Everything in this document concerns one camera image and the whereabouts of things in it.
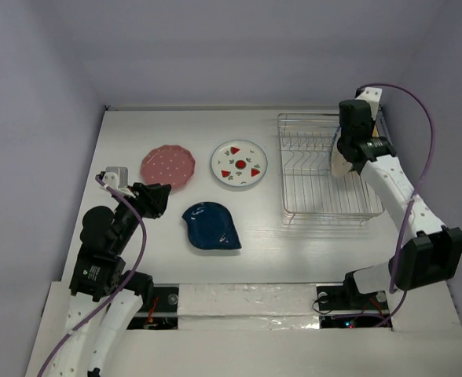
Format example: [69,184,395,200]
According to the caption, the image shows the pink and cream plate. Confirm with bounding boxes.
[330,139,353,178]

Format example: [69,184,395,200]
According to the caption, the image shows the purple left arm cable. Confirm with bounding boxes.
[37,176,150,377]

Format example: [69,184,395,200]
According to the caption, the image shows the silver foil strip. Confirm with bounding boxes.
[177,284,320,331]

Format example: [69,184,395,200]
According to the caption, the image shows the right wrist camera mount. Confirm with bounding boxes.
[355,86,383,119]

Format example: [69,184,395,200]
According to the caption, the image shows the pink polka dot plate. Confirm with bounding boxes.
[140,145,196,191]

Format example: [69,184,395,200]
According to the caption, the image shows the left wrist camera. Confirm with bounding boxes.
[98,167,128,191]

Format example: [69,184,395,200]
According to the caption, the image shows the wire dish rack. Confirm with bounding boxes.
[277,112,384,226]

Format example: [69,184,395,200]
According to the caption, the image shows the dark blue leaf plate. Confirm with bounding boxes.
[181,202,242,251]

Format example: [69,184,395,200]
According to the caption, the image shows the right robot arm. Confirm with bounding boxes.
[331,96,462,308]

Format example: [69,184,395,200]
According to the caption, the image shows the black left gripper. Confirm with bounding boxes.
[113,180,171,252]

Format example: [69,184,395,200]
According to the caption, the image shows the white watermelon plate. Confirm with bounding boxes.
[210,140,268,188]

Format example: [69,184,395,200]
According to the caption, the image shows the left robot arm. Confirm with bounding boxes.
[45,174,171,376]

